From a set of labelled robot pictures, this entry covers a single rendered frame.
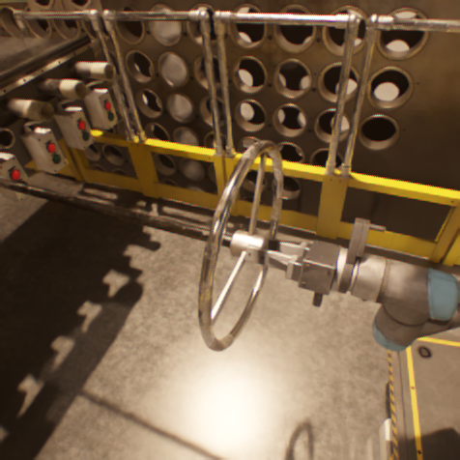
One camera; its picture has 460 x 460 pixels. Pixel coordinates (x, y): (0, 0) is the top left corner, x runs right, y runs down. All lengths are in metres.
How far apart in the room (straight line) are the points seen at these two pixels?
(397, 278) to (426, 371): 0.64
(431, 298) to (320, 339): 0.96
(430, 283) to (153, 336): 1.21
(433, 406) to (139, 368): 1.03
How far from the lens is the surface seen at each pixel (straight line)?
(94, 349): 1.63
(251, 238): 0.61
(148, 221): 0.71
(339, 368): 1.47
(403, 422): 1.11
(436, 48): 2.22
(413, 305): 0.60
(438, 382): 1.19
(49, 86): 1.50
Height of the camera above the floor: 1.33
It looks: 45 degrees down
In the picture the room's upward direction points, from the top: 6 degrees counter-clockwise
